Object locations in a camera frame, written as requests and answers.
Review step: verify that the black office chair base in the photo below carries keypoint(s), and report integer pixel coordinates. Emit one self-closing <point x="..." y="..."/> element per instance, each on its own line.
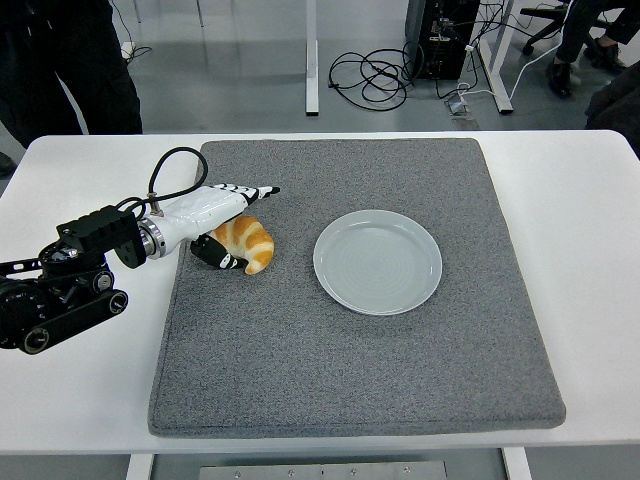
<point x="545" y="25"/>

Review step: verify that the seated person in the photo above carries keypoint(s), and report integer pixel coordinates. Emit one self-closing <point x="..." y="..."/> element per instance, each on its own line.
<point x="575" y="30"/>

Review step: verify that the black computer tower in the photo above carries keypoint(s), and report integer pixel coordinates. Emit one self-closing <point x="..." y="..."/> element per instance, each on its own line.
<point x="430" y="55"/>

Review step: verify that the standing person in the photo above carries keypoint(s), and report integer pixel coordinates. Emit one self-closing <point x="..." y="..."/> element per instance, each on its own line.
<point x="50" y="50"/>

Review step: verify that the small grey floor box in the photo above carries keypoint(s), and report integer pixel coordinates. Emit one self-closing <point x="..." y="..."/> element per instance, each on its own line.
<point x="457" y="107"/>

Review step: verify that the white table leg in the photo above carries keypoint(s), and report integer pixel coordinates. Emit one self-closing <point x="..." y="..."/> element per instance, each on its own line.
<point x="516" y="465"/>
<point x="139" y="467"/>

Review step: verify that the white desk leg straight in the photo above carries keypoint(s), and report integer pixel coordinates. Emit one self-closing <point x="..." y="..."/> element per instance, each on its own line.
<point x="312" y="75"/>

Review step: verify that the black bag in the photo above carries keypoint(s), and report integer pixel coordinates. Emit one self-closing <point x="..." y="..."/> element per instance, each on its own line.
<point x="615" y="100"/>

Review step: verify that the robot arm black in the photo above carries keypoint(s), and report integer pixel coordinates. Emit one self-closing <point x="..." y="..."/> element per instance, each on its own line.
<point x="100" y="235"/>

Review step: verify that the croissant bread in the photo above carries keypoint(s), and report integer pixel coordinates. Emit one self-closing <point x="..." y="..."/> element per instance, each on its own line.
<point x="255" y="245"/>

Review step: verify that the grey fabric mat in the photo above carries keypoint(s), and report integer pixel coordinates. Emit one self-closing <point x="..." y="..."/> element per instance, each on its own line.
<point x="300" y="360"/>

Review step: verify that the grey metal plate with screws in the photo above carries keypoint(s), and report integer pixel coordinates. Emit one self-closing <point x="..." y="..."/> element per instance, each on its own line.
<point x="320" y="471"/>

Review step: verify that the pale grey round plate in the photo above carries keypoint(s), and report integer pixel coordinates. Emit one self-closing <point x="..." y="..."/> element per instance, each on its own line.
<point x="375" y="270"/>

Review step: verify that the white power strip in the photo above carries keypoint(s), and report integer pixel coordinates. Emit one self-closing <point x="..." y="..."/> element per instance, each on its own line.
<point x="128" y="49"/>

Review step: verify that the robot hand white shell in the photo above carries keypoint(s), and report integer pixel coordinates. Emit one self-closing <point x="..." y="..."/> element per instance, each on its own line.
<point x="200" y="210"/>

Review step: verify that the white desk leg with foot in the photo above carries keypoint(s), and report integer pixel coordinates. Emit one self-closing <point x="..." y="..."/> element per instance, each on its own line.
<point x="500" y="90"/>

